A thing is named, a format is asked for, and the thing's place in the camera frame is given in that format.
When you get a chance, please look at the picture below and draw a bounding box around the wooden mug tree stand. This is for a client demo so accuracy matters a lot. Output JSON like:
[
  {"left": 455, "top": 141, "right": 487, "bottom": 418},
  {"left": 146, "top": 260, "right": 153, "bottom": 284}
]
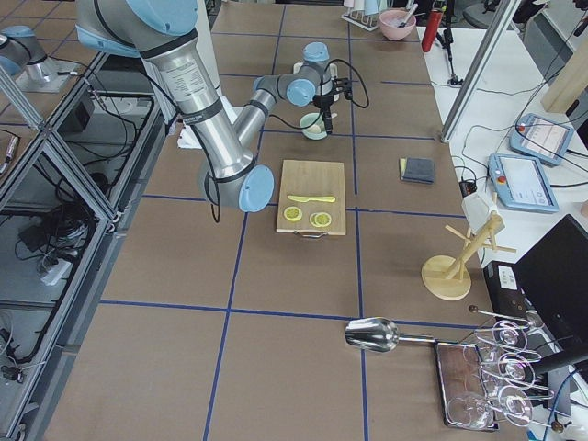
[{"left": 421, "top": 210, "right": 516, "bottom": 301}]

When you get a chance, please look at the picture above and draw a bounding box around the far blue teach pendant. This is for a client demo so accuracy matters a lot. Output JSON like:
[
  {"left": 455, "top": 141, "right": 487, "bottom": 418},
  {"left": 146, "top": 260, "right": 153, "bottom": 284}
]
[{"left": 510, "top": 113, "right": 575, "bottom": 166}]

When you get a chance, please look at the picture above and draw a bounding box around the white rectangular bear tray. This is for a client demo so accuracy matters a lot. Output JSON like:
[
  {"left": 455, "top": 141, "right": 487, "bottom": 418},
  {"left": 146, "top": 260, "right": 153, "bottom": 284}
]
[{"left": 292, "top": 62, "right": 340, "bottom": 102}]

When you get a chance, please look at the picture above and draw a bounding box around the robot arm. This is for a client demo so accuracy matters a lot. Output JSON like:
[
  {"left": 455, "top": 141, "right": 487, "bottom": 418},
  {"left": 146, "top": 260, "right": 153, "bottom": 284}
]
[{"left": 76, "top": 1, "right": 352, "bottom": 212}]

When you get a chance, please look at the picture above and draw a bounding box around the blue teach pendant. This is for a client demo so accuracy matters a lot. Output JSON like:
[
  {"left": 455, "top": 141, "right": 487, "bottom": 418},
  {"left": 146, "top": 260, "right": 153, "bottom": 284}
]
[
  {"left": 488, "top": 153, "right": 559, "bottom": 213},
  {"left": 510, "top": 113, "right": 575, "bottom": 166}
]

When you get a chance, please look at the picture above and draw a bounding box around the wooden cutting board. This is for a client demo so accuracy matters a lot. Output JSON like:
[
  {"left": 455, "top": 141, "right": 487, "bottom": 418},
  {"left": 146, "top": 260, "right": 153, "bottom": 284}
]
[{"left": 276, "top": 160, "right": 346, "bottom": 237}]

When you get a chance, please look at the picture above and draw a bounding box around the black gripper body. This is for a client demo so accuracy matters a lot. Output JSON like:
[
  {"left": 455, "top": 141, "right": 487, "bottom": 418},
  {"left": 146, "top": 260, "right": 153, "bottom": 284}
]
[{"left": 312, "top": 77, "right": 353, "bottom": 110}]

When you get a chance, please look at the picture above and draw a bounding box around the green ceramic bowl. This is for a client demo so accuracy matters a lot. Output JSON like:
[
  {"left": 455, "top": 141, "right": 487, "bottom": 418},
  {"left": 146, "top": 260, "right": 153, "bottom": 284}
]
[{"left": 300, "top": 112, "right": 328, "bottom": 141}]

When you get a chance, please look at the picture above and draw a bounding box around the aluminium frame post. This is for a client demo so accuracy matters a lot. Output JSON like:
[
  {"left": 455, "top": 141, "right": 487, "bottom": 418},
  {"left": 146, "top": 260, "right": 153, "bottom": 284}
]
[{"left": 440, "top": 0, "right": 521, "bottom": 142}]

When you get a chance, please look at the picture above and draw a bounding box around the black selfie stick tripod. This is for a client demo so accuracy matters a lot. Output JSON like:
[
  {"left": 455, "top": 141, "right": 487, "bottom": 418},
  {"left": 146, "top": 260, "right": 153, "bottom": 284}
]
[{"left": 433, "top": 0, "right": 463, "bottom": 86}]

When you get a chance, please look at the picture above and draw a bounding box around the lemon slice stack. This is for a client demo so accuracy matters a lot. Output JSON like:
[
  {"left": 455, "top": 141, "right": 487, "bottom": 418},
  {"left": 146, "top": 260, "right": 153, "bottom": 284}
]
[{"left": 283, "top": 206, "right": 303, "bottom": 222}]

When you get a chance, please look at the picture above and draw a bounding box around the metal scoop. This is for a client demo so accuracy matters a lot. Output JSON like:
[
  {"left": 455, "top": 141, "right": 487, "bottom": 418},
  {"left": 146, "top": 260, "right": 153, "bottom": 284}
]
[{"left": 345, "top": 317, "right": 435, "bottom": 353}]

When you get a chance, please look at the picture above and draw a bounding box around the single lemon slice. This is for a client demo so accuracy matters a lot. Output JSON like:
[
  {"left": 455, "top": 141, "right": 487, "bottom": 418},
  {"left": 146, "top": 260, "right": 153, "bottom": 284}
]
[{"left": 310, "top": 211, "right": 333, "bottom": 228}]

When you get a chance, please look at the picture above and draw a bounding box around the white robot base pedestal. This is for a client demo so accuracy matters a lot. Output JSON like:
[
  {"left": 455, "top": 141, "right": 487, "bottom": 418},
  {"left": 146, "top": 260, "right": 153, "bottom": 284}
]
[{"left": 177, "top": 0, "right": 242, "bottom": 149}]

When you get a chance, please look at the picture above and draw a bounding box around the pink bowl with ice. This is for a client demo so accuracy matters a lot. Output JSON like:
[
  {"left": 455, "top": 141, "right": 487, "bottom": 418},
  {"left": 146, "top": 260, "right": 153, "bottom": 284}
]
[{"left": 379, "top": 9, "right": 416, "bottom": 41}]

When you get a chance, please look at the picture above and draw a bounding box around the near blue teach pendant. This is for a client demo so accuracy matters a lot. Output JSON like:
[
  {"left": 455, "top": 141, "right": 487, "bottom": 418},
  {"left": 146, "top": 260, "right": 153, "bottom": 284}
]
[{"left": 488, "top": 153, "right": 559, "bottom": 213}]

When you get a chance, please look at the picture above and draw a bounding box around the dark tray with glasses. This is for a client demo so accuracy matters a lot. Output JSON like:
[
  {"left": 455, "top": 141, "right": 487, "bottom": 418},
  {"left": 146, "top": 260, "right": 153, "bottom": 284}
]
[{"left": 434, "top": 342, "right": 500, "bottom": 433}]

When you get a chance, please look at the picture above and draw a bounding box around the red bottle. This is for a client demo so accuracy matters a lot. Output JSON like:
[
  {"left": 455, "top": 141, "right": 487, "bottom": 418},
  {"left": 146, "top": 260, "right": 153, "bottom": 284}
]
[{"left": 422, "top": 8, "right": 444, "bottom": 52}]

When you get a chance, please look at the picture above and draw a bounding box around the yellow plastic knife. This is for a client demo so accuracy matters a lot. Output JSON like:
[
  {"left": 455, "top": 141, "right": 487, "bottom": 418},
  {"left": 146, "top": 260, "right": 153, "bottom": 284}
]
[{"left": 287, "top": 195, "right": 336, "bottom": 203}]

